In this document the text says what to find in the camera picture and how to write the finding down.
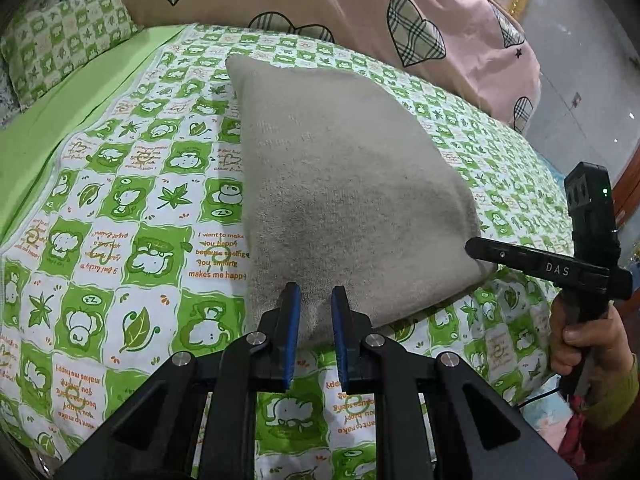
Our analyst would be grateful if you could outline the person's right hand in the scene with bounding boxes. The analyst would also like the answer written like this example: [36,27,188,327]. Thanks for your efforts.
[549,294,636,403]

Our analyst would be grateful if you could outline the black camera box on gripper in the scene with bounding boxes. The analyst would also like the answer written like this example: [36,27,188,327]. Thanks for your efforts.
[564,162,620,268]

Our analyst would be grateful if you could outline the green white patterned bed sheet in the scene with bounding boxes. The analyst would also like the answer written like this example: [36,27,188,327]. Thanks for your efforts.
[1,25,573,460]

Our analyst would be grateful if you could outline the brown wooden furniture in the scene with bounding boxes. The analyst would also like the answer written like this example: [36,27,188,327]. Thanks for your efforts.
[613,145,640,229]

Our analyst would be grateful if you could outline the yellow-green sleeve forearm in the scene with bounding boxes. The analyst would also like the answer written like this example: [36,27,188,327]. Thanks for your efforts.
[582,354,639,429]

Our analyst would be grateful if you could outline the beige knit sweater brown cuff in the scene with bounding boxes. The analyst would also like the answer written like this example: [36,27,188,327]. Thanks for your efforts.
[226,55,494,348]

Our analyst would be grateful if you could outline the pink quilt with plaid hearts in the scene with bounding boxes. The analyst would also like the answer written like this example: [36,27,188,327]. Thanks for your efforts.
[122,0,541,131]

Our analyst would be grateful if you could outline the green patterned pillow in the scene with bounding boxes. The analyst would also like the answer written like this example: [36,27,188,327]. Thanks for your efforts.
[1,0,138,110]

